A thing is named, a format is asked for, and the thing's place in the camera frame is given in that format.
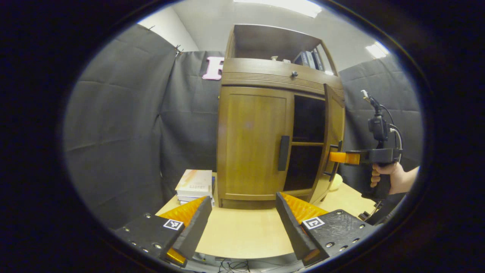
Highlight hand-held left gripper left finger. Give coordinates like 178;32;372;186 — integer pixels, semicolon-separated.
115;196;213;268

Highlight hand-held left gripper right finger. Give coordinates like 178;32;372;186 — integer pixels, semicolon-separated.
275;191;375;267

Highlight wooden cabinet door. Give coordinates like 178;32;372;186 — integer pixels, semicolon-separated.
309;83;345;205
217;86;295;201

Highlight wooden double-door shoe cabinet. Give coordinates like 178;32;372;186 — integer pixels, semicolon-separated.
216;24;346;210

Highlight stack of books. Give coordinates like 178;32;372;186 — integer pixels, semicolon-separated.
175;169;216;206

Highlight wooden drawer with black knob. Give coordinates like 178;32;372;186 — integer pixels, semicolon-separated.
221;58;345;97

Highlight right hand-held gripper cable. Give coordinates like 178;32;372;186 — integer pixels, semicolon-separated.
381;104;403;152

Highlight black cables under table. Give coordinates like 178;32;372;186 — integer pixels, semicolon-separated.
218;259;250;273

